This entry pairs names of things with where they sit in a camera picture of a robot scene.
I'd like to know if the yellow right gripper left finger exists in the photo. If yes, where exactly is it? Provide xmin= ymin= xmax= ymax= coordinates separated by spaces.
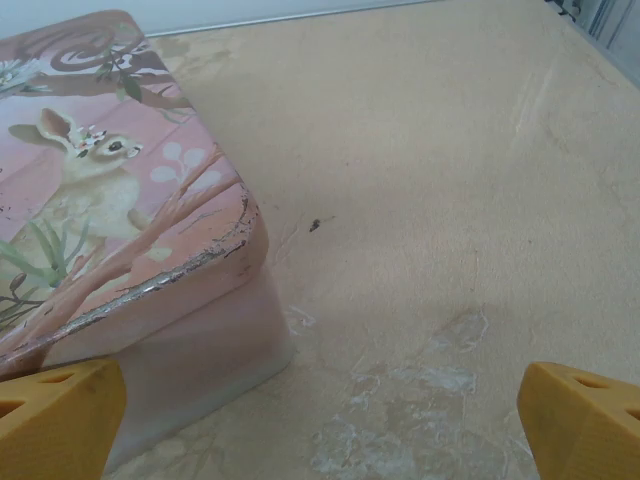
xmin=0 ymin=357 xmax=128 ymax=480

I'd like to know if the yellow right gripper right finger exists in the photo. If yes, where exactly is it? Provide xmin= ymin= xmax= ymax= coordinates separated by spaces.
xmin=516 ymin=361 xmax=640 ymax=480

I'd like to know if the pink rabbit print tin box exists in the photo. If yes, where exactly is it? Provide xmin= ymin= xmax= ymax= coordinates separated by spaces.
xmin=0 ymin=8 xmax=300 ymax=475

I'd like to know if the aluminium table edge rail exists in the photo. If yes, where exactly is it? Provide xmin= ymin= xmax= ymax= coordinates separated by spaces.
xmin=142 ymin=0 xmax=441 ymax=39

